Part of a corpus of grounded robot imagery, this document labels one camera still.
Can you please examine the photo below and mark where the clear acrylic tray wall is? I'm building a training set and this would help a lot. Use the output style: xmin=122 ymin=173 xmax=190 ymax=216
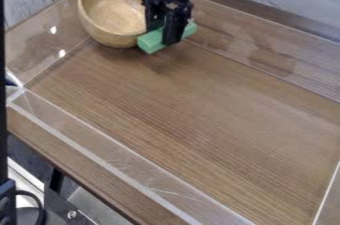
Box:
xmin=5 ymin=0 xmax=340 ymax=225

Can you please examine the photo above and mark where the green rectangular block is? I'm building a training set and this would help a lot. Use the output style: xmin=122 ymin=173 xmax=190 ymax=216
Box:
xmin=137 ymin=22 xmax=197 ymax=54

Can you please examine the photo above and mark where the brown wooden bowl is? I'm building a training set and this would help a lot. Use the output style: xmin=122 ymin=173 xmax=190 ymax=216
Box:
xmin=77 ymin=0 xmax=146 ymax=49

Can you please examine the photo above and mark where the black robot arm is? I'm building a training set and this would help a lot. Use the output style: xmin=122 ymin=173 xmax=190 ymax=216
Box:
xmin=141 ymin=0 xmax=193 ymax=47

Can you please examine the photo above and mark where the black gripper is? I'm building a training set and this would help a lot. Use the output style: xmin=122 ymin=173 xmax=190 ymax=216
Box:
xmin=142 ymin=0 xmax=192 ymax=46

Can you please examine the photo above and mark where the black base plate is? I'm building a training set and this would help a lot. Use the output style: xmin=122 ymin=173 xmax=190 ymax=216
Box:
xmin=44 ymin=188 xmax=97 ymax=225

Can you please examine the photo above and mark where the black cable loop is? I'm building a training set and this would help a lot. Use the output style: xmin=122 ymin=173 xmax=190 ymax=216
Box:
xmin=8 ymin=189 xmax=49 ymax=225

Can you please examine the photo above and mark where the black table leg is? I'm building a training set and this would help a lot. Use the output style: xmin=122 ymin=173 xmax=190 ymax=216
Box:
xmin=49 ymin=168 xmax=64 ymax=194

